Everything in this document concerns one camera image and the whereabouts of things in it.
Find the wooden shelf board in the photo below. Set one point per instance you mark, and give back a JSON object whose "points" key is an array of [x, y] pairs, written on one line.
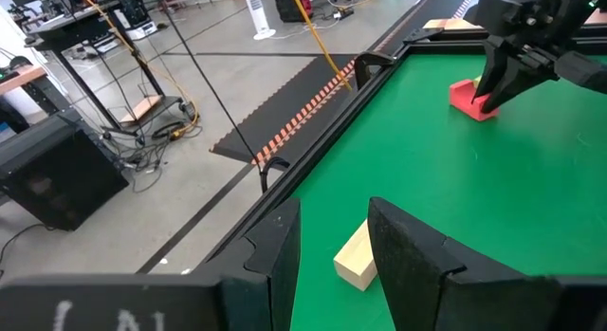
{"points": [[142, 108]]}

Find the wooden tabletop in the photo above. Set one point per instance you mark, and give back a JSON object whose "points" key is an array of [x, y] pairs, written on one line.
{"points": [[19, 77]]}

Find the wooden table side board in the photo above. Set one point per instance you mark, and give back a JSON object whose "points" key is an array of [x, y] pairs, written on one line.
{"points": [[450, 23]]}

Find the black red equipment case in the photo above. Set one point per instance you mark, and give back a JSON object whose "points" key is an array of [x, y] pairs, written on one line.
{"points": [[294, 4]]}

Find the black curved frame bracket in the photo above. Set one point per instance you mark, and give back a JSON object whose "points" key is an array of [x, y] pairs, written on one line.
{"points": [[360, 70]]}

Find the white tower fan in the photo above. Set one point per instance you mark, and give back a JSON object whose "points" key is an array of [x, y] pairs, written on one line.
{"points": [[258, 11]]}

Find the red bridge block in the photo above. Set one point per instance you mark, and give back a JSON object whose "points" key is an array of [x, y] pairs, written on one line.
{"points": [[467, 101]]}

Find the yellow cube block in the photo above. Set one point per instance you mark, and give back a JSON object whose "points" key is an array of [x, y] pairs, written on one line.
{"points": [[477, 80]]}

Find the black aluminium table frame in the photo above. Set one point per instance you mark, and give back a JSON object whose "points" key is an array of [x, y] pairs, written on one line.
{"points": [[332, 146]]}

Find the black computer case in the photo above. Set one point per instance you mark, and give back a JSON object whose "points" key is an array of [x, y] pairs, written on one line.
{"points": [[57, 174]]}

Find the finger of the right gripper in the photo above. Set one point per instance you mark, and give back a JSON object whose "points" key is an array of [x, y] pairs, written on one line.
{"points": [[491, 68], [514, 84]]}

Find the long natural wooden block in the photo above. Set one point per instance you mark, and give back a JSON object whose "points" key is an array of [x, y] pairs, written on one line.
{"points": [[353, 264]]}

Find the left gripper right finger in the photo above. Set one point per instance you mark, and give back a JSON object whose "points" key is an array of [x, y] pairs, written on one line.
{"points": [[417, 274]]}

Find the black orange-striped floor mat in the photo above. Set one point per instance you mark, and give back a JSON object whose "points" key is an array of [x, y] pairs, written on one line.
{"points": [[294, 98]]}

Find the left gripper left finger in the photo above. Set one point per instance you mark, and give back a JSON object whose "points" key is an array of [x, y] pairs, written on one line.
{"points": [[280, 255]]}

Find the black white machine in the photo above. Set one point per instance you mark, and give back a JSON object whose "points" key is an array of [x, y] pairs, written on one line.
{"points": [[137, 20]]}

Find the black power strip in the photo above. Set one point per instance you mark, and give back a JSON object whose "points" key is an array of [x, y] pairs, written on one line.
{"points": [[343, 13]]}

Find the black workbench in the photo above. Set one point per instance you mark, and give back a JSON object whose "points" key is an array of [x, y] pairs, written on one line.
{"points": [[57, 34]]}

